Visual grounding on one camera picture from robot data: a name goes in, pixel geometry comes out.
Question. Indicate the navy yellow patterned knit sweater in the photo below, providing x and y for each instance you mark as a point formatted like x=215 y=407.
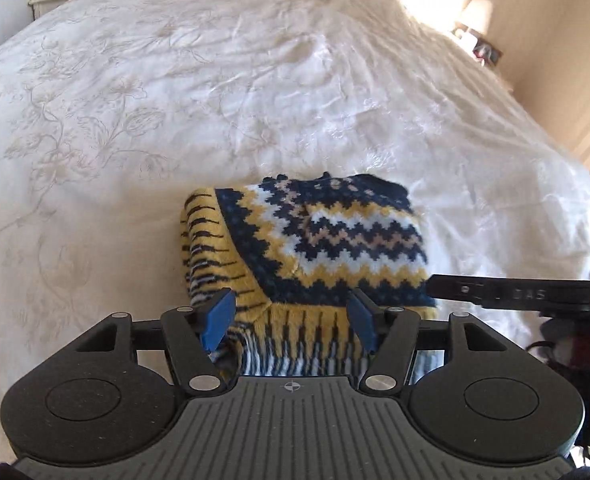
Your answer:
x=292 y=251

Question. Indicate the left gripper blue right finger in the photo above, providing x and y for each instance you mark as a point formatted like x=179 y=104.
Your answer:
x=389 y=336

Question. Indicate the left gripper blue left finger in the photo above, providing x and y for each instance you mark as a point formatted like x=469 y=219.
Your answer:
x=191 y=335

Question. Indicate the dark picture frame right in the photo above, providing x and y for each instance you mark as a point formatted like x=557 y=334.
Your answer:
x=486 y=54

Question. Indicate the white floral embroidered bedspread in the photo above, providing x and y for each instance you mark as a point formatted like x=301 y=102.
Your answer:
x=113 y=111

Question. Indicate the cream right bedside lamp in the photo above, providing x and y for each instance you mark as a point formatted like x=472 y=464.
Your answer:
x=477 y=16

